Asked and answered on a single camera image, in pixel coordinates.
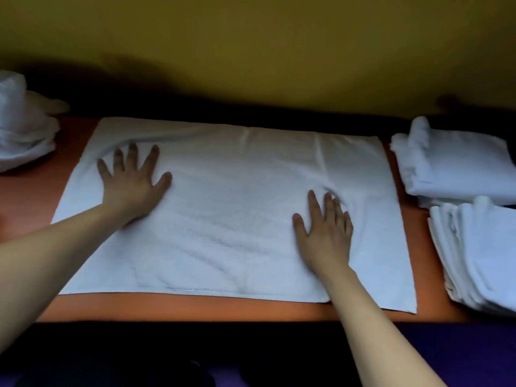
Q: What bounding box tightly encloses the large white towel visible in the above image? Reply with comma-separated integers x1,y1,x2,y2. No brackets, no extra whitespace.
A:
52,117,417,314

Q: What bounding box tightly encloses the person's right forearm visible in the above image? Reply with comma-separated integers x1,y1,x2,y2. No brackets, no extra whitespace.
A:
322,263,446,387

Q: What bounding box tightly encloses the folded white towel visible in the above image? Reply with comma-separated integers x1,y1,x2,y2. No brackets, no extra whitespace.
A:
390,116,516,209

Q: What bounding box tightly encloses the person's left forearm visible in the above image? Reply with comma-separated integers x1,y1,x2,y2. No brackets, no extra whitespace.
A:
0,203,126,353

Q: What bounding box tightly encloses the stack of folded white towels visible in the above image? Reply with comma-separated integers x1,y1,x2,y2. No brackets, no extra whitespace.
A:
427,196,516,316

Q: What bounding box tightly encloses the pile of crumpled white towels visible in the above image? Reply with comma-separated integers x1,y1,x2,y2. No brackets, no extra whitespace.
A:
0,70,70,173

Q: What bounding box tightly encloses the person's left hand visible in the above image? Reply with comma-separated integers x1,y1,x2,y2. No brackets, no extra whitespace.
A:
97,142,173,227

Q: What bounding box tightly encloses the person's right hand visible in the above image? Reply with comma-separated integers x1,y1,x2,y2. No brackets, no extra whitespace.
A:
292,190,354,275

